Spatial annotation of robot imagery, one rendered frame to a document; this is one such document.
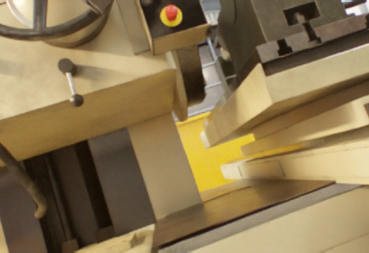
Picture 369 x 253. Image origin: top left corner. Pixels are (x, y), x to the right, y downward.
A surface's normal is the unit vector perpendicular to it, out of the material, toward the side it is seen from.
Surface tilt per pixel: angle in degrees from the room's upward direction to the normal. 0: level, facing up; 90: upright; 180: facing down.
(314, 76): 90
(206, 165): 90
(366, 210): 90
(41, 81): 90
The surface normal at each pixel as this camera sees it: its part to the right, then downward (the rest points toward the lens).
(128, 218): 0.09, -0.16
